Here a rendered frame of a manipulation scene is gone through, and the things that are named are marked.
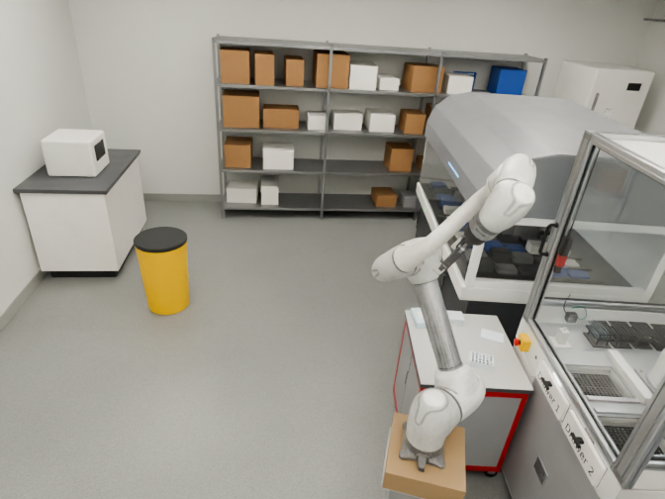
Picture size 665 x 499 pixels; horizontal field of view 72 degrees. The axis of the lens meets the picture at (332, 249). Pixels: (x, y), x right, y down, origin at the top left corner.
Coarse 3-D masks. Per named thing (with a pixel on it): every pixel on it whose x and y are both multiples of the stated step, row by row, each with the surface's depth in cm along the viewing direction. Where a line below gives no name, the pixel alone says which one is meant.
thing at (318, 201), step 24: (312, 48) 471; (336, 48) 474; (360, 48) 484; (384, 48) 503; (408, 48) 523; (216, 72) 472; (216, 96) 483; (432, 96) 510; (216, 120) 495; (240, 168) 529; (312, 168) 546; (336, 168) 552; (360, 168) 558; (384, 168) 564
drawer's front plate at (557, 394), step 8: (544, 360) 226; (544, 368) 223; (536, 376) 230; (544, 376) 222; (552, 376) 217; (552, 384) 214; (544, 392) 221; (552, 392) 214; (560, 392) 208; (560, 400) 207; (552, 408) 213; (560, 408) 206; (560, 416) 206
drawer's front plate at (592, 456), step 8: (568, 416) 199; (576, 416) 196; (576, 424) 193; (576, 432) 193; (584, 432) 189; (584, 440) 187; (584, 448) 187; (592, 448) 182; (584, 456) 186; (592, 456) 181; (584, 464) 186; (592, 464) 181; (600, 464) 176; (600, 472) 175; (592, 480) 180; (600, 480) 178
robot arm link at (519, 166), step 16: (512, 160) 139; (528, 160) 139; (496, 176) 139; (512, 176) 134; (528, 176) 135; (480, 192) 149; (464, 208) 152; (480, 208) 151; (448, 224) 154; (464, 224) 154; (432, 240) 156; (448, 240) 156; (400, 256) 165; (416, 256) 161
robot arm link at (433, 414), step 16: (416, 400) 176; (432, 400) 172; (448, 400) 173; (416, 416) 174; (432, 416) 169; (448, 416) 171; (416, 432) 175; (432, 432) 171; (448, 432) 176; (416, 448) 178; (432, 448) 176
